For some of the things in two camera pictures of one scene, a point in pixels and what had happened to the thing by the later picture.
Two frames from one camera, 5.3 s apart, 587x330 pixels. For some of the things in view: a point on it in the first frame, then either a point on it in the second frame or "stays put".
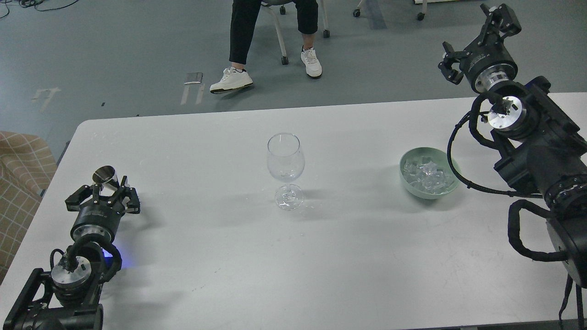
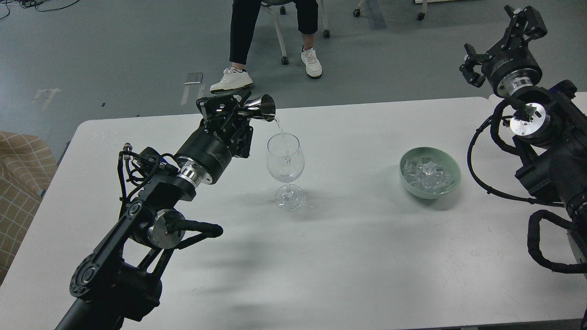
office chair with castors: (269, 3) stays put
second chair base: (420, 16) stays put
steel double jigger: (107, 176) to (263, 107)
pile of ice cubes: (426, 175) stays put
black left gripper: (102, 216) to (222, 135)
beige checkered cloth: (26, 170) stays put
